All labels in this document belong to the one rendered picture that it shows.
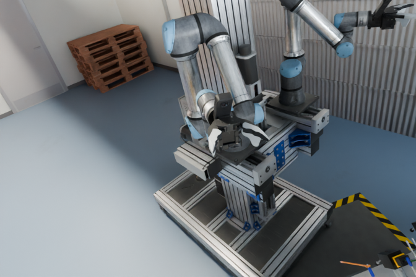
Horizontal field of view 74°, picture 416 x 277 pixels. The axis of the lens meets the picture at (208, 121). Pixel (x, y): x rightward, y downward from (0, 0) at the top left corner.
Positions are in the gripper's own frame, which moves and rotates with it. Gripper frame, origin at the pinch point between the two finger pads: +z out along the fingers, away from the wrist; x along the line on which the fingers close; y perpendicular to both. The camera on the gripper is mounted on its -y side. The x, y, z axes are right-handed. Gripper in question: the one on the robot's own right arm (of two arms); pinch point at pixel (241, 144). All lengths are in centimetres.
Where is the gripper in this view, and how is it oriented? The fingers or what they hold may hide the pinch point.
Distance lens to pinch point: 69.6
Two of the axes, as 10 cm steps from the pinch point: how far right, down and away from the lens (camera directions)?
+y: 0.7, 8.7, 4.9
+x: -9.6, 1.9, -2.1
